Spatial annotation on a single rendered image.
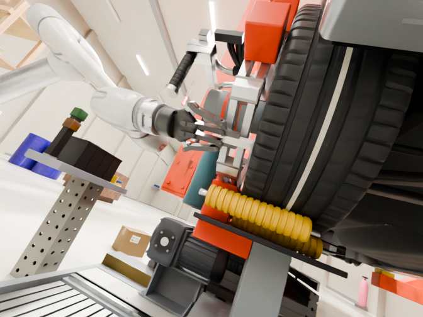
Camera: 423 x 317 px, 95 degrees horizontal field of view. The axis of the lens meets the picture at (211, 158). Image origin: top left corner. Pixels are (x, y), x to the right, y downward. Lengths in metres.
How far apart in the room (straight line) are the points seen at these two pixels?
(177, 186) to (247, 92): 0.78
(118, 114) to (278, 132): 0.38
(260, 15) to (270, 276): 0.58
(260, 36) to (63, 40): 0.63
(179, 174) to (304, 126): 0.85
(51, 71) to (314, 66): 1.02
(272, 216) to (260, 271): 0.16
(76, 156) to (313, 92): 0.84
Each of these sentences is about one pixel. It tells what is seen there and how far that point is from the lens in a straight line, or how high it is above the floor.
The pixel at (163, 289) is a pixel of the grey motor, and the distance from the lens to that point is 1.08.
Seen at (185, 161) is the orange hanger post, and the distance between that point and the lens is 1.16.
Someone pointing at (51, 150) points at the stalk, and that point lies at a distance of 0.90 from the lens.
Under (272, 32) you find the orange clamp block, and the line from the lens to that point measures 0.46.
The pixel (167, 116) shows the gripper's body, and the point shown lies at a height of 0.63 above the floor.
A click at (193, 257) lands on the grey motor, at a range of 0.88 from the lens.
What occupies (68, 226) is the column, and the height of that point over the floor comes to 0.22.
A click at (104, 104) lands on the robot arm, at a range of 0.57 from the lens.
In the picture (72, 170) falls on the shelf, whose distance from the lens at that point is 0.88.
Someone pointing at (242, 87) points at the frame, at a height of 0.74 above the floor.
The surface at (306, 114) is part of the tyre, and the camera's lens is 0.41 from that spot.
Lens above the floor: 0.44
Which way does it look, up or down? 18 degrees up
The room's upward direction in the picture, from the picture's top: 22 degrees clockwise
